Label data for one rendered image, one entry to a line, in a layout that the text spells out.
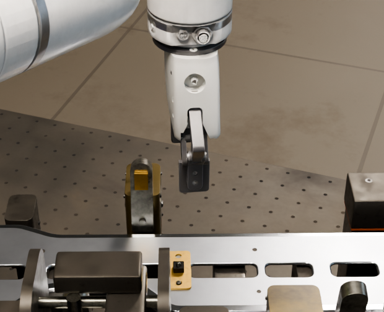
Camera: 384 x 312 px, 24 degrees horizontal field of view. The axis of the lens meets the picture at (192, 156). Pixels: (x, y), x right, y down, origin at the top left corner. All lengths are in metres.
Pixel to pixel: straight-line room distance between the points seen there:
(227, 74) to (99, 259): 2.72
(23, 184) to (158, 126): 1.47
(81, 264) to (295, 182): 1.01
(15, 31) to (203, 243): 0.88
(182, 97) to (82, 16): 0.24
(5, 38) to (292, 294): 0.75
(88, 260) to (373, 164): 2.30
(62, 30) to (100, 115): 2.92
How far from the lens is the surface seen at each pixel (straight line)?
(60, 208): 2.02
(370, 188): 1.55
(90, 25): 0.69
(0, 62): 0.62
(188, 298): 1.37
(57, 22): 0.65
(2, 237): 1.50
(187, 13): 0.85
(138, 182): 1.46
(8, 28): 0.62
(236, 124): 3.52
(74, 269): 1.15
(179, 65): 0.88
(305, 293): 1.27
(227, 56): 3.96
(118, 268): 1.14
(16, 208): 1.57
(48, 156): 2.17
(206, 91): 0.89
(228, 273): 1.42
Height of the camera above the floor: 1.97
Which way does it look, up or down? 36 degrees down
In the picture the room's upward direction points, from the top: straight up
